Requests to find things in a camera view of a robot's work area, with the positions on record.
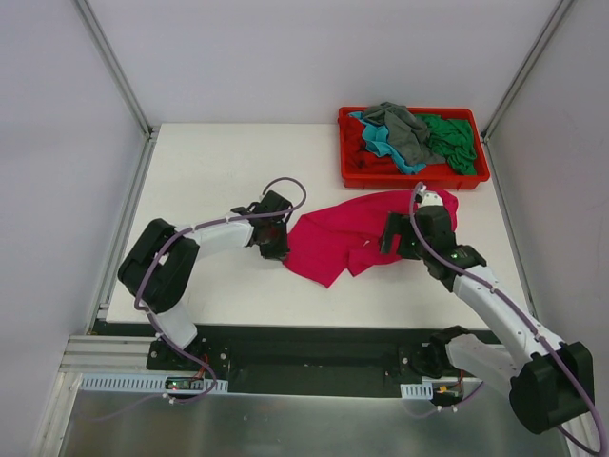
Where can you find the grey t shirt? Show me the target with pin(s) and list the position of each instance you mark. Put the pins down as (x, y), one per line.
(406, 134)

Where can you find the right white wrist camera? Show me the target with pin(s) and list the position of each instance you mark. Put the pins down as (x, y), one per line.
(424, 197)

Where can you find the magenta t shirt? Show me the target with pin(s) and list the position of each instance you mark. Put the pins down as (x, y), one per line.
(346, 237)

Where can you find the aluminium frame post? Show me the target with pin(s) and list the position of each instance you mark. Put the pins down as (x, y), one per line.
(549, 29)
(115, 70)

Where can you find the right white cable duct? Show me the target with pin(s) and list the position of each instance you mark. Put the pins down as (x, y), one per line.
(421, 391)

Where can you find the green t shirt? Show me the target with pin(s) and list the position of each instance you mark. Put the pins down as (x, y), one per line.
(453, 140)

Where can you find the left aluminium frame post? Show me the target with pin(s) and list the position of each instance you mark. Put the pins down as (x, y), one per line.
(115, 70)

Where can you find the red plastic bin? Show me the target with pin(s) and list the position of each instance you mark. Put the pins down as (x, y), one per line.
(440, 176)

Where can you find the white cable duct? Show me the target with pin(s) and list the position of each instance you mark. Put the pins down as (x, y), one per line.
(421, 391)
(151, 384)

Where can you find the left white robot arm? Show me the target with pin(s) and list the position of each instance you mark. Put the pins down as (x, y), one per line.
(158, 267)

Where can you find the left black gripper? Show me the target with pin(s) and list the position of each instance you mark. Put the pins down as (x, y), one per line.
(274, 236)

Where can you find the left white cable duct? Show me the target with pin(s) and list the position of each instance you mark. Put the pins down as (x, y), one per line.
(151, 384)

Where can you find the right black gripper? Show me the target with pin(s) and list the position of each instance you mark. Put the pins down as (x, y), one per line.
(394, 233)

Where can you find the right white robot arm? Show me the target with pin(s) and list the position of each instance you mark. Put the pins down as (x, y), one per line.
(547, 382)

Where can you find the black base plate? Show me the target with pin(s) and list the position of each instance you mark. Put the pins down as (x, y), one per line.
(292, 380)

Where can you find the red t shirt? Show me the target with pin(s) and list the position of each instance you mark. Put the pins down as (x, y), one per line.
(357, 158)

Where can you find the right aluminium frame post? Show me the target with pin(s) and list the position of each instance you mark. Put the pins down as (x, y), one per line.
(549, 29)

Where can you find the teal t shirt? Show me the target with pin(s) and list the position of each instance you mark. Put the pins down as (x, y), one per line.
(376, 141)

